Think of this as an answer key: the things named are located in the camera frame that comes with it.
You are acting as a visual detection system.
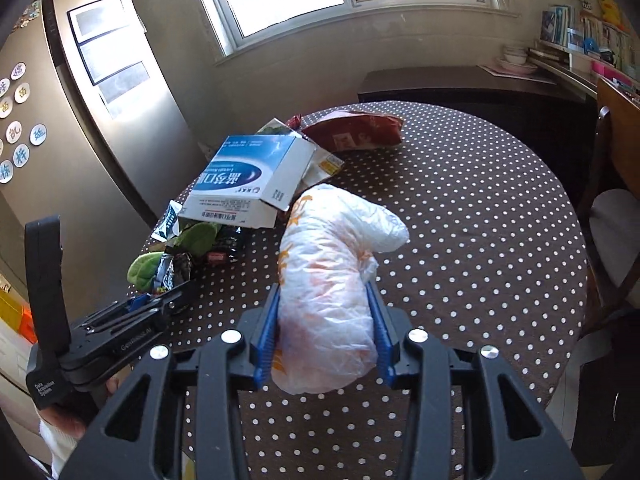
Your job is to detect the brown polka dot tablecloth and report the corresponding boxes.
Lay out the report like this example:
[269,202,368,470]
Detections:
[134,100,589,480]

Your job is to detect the silver double door refrigerator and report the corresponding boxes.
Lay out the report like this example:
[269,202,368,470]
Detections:
[1,0,205,318]

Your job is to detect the wooden chair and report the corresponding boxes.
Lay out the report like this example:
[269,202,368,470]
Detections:
[578,78,639,335]

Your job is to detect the dark wooden cabinet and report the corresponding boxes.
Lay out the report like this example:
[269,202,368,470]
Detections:
[357,66,598,129]

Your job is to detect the green plush toy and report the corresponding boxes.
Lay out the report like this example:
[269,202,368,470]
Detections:
[127,222,220,295]

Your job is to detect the black snack wrapper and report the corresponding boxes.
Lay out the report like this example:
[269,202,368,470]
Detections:
[205,226,248,266]

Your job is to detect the dark red snack bag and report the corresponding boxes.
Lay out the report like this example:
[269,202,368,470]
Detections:
[302,110,404,153]

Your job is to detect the white orange plastic bag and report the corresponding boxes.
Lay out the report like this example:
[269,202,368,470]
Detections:
[272,184,409,394]

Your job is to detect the stacked white bowls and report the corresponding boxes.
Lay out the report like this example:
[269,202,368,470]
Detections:
[498,46,537,75]

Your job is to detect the blue white mask box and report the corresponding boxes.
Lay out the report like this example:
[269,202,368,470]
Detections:
[179,134,316,229]

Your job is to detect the left hand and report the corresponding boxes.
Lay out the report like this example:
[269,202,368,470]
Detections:
[37,374,122,441]

